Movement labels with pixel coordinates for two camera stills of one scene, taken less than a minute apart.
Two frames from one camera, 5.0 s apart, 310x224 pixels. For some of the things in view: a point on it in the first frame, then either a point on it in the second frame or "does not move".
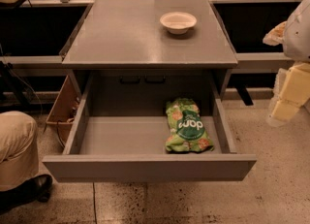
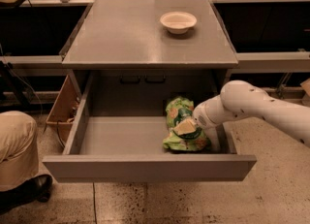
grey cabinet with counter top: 134,53 does not move
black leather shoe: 38,188 does not move
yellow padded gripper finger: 282,112 -> 187,126
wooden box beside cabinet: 65,111 does not move
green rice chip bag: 187,132 does not move
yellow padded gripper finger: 276,36 -> 214,138
